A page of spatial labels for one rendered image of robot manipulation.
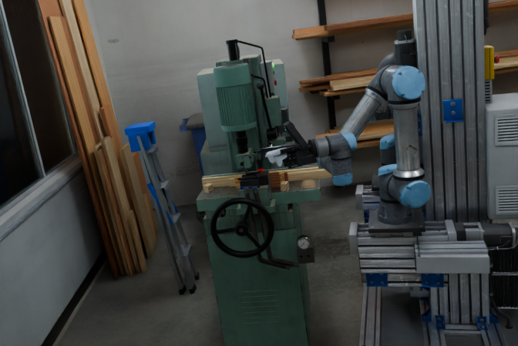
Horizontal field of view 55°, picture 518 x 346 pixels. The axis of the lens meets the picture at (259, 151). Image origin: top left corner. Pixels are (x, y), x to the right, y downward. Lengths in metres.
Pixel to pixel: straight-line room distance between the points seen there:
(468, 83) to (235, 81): 1.00
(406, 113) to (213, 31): 3.13
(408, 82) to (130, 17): 3.45
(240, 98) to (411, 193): 0.91
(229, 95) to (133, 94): 2.66
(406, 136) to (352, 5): 3.07
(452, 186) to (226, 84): 1.10
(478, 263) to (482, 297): 0.46
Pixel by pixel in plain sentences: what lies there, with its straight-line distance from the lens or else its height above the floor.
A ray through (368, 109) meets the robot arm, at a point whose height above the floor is 1.31.
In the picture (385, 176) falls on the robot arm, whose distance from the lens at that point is 2.07.
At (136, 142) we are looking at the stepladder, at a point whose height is 1.07.
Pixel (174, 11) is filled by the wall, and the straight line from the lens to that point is 4.81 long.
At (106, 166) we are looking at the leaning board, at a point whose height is 0.85.
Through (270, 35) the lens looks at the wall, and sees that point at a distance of 4.77.
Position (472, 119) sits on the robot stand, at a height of 1.19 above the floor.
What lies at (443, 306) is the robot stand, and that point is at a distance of 2.54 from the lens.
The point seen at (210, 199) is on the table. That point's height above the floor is 0.89.
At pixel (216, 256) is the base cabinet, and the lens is 2.53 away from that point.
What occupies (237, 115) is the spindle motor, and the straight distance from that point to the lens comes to 2.36.
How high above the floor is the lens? 1.68
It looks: 14 degrees down
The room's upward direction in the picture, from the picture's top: 8 degrees counter-clockwise
